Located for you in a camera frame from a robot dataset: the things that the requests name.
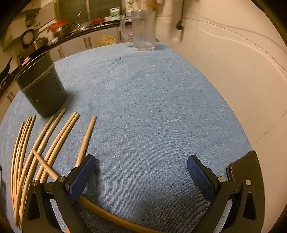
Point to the black kitchen countertop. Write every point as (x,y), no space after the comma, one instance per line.
(107,23)

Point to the blue tablecloth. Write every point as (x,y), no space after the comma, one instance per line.
(145,112)

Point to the white bottle green label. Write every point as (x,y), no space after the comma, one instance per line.
(114,12)

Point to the pink small item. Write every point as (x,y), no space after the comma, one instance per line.
(26,60)

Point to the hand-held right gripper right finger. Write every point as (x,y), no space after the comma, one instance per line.
(201,177)

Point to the silver rice cooker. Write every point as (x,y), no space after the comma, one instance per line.
(28,38)

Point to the bunch of wooden chopsticks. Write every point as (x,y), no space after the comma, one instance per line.
(86,139)

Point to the black smartphone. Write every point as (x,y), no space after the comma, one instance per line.
(251,163)

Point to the brown cooking pot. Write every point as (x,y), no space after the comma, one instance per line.
(60,34)

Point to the yellow plastic bag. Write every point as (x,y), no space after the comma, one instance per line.
(105,41)

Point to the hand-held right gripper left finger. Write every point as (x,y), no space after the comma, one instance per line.
(80,177)

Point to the glass pot lid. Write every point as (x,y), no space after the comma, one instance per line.
(78,25)

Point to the clear glass mug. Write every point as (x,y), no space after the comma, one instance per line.
(143,29)

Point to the red colander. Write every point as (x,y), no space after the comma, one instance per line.
(58,24)

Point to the dark grey utensil holder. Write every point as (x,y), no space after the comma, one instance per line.
(44,89)

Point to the kitchen window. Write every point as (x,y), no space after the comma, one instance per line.
(69,9)

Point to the wooden chopstick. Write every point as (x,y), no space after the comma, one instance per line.
(44,165)

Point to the red basin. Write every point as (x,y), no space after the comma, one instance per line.
(97,21)

